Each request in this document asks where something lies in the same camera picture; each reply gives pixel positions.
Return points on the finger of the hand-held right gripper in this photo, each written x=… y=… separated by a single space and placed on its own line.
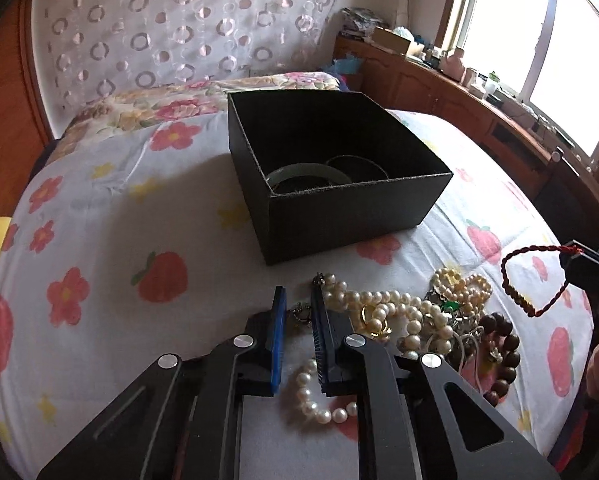
x=582 y=270

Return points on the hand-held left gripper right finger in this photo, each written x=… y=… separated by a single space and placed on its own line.
x=320 y=340

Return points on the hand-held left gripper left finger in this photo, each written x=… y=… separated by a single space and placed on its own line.
x=278 y=340

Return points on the black cardboard box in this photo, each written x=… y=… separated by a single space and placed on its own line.
x=329 y=225

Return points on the green jade pendant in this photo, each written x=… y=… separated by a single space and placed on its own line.
x=447 y=305

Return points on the pale green jade bangle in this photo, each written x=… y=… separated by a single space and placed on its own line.
x=279 y=175

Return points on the thin dark bangle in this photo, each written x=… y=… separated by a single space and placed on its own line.
x=379 y=167

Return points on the green cap bottle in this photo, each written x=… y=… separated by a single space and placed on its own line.
x=494 y=85

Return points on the wooden cabinet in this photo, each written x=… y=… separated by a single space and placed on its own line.
x=429 y=95

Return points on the window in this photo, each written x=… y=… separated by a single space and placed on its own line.
x=544 y=35

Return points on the pink bottle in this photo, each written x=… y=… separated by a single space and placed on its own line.
x=453 y=65

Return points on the floral quilt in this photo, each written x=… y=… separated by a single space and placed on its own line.
x=179 y=105

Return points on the blue plastic bag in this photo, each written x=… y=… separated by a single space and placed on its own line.
x=344 y=66

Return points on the brown cardboard box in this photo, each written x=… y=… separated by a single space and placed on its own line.
x=392 y=42

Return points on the stack of newspapers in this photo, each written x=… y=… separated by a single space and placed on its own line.
x=362 y=22

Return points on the circle pattern sheer cloth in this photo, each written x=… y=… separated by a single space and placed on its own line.
x=179 y=35

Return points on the wooden wardrobe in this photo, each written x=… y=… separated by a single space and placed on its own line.
x=9 y=100

